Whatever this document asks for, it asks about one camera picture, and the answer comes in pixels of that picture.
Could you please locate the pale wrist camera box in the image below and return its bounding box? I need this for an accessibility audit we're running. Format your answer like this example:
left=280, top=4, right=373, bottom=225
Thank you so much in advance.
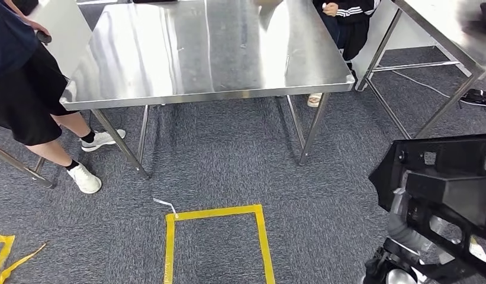
left=439, top=236, right=486, bottom=264

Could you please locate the black plastic frame part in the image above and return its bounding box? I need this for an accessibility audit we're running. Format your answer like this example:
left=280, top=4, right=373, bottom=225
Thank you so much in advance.
left=368, top=133, right=486, bottom=281

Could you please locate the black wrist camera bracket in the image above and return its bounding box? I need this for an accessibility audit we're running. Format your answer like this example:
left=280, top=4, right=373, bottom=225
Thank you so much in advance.
left=413, top=254, right=481, bottom=284

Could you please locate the person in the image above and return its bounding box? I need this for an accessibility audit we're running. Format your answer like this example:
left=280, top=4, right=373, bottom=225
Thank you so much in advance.
left=0, top=0, right=127, bottom=195
left=306, top=0, right=382, bottom=109

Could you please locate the black power adapter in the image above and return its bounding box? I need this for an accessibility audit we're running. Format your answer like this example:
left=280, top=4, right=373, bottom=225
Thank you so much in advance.
left=459, top=88, right=486, bottom=107

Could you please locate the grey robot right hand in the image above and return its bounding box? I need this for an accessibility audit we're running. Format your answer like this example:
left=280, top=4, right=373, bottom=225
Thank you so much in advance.
left=388, top=188, right=463, bottom=246

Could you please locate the stainless steel workbench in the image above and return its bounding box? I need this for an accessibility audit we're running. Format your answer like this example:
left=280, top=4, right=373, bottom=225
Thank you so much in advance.
left=60, top=0, right=356, bottom=180

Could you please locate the white floor cable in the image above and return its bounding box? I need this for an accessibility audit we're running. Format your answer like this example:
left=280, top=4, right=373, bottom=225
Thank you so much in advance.
left=391, top=69, right=486, bottom=109

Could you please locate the white tape strip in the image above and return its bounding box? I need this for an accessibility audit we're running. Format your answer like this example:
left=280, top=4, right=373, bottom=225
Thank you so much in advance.
left=153, top=197, right=179, bottom=219

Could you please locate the torn yellow floor tape marking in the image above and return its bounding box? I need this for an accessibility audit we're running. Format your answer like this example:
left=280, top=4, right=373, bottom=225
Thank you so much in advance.
left=0, top=234, right=47, bottom=284

